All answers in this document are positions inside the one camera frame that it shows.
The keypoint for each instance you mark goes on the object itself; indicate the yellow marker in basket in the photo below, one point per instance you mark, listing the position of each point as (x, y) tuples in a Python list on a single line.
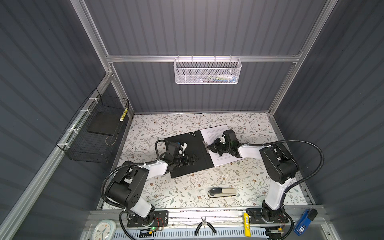
[(123, 115)]

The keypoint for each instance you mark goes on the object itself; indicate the grey black stapler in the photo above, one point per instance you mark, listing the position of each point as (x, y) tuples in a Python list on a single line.
[(222, 192)]

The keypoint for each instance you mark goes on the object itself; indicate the black wire basket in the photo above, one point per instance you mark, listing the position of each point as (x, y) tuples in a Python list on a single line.
[(79, 145)]

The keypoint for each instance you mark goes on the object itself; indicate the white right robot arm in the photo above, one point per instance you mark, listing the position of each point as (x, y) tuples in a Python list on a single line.
[(280, 164)]

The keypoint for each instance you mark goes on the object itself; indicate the black handled pliers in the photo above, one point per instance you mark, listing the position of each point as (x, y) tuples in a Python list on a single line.
[(203, 224)]

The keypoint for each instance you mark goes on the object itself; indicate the white wire mesh basket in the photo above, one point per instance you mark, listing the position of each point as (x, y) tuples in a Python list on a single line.
[(189, 71)]

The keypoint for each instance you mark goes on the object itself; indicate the printed sheet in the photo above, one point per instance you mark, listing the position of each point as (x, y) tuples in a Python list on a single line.
[(211, 134)]

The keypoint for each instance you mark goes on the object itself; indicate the black file folder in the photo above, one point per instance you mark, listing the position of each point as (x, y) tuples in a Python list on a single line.
[(195, 145)]

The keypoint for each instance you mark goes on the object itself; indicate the white wall clock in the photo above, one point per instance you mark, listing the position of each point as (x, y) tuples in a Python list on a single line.
[(104, 230)]

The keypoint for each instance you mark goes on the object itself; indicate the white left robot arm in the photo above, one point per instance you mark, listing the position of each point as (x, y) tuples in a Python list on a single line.
[(123, 186)]

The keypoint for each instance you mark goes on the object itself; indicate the yellow utility knife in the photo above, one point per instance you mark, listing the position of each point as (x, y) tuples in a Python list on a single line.
[(247, 228)]

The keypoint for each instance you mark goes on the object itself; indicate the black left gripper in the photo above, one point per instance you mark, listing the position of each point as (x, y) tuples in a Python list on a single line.
[(192, 162)]

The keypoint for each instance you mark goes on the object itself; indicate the pens in white basket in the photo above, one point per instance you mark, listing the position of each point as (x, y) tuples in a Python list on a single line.
[(220, 79)]

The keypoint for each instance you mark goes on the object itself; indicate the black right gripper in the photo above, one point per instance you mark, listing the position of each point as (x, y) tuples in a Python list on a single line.
[(213, 147)]

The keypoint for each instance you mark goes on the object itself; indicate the black pad in basket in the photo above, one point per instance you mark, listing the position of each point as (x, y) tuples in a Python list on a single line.
[(105, 124)]

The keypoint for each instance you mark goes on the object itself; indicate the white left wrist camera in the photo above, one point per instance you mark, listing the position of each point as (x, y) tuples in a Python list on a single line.
[(182, 148)]

